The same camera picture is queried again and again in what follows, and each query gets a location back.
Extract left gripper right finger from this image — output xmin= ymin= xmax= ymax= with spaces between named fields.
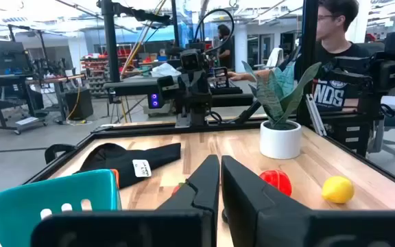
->
xmin=220 ymin=154 xmax=395 ymax=247

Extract yellow toy lemon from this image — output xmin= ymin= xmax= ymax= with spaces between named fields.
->
xmin=321 ymin=175 xmax=355 ymax=204

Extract small pink bumpy toy fruit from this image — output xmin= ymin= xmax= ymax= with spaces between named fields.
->
xmin=171 ymin=182 xmax=187 ymax=196

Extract red toy pepper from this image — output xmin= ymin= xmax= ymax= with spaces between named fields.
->
xmin=259 ymin=169 xmax=293 ymax=197

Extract snake plant in white pot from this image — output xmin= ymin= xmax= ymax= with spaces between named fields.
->
xmin=241 ymin=60 xmax=322 ymax=161

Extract white crumpled cloth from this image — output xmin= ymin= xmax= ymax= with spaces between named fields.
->
xmin=150 ymin=62 xmax=182 ymax=78

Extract teal plastic basket orange handles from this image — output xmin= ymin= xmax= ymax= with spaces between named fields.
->
xmin=0 ymin=169 xmax=122 ymax=247

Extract computer with purple lights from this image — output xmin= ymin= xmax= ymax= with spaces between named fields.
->
xmin=147 ymin=92 xmax=166 ymax=110

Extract black cloth with white tag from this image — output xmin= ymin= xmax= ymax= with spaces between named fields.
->
xmin=75 ymin=142 xmax=182 ymax=189

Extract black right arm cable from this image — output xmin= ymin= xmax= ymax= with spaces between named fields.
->
xmin=193 ymin=8 xmax=235 ymax=56

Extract black rolling cart desk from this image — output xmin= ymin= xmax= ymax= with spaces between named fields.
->
xmin=0 ymin=73 xmax=49 ymax=135

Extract chair with white jacket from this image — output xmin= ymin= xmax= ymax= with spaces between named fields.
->
xmin=254 ymin=47 xmax=284 ymax=71

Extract person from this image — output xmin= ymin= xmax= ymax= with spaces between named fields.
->
xmin=217 ymin=23 xmax=235 ymax=69
xmin=228 ymin=0 xmax=372 ymax=114

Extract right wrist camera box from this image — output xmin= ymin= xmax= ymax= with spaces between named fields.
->
xmin=180 ymin=49 xmax=206 ymax=72

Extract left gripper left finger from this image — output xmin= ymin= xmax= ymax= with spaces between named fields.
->
xmin=31 ymin=154 xmax=221 ymax=247

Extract black robot equipment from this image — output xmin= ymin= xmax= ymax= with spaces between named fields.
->
xmin=320 ymin=30 xmax=395 ymax=128

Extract black box on floor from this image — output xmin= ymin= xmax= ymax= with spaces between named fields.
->
xmin=64 ymin=89 xmax=95 ymax=121

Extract grey office chair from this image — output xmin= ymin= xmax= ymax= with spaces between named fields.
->
xmin=368 ymin=95 xmax=395 ymax=172

